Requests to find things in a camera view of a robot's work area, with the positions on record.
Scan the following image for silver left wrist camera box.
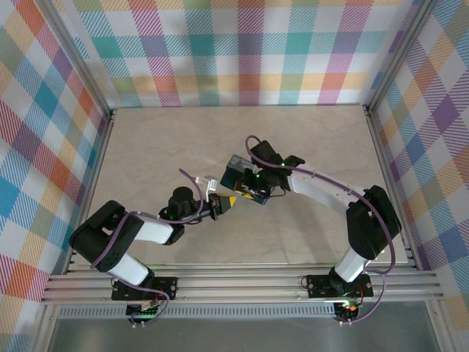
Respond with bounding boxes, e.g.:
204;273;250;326
196;175;220;196

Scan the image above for long aluminium base rail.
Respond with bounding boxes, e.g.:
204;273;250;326
40;270;445;304

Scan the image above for aluminium frame post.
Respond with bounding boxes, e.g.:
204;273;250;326
43;0;119;115
361;0;441;111

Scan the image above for purple cable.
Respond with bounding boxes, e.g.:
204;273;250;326
244;135;397;327
89;168;206;329

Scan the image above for perforated grey cable duct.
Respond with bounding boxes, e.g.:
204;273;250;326
57;307;336;320

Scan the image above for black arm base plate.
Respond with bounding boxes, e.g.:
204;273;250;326
305;274;373;299
111;276;179;302

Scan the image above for dark blue box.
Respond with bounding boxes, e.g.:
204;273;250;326
219;155;254;190

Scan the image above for aluminium side rail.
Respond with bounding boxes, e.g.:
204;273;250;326
361;105;419;269
61;109;119;273

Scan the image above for small circuit board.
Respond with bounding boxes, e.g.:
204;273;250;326
125;303;163;319
334;301;363;317

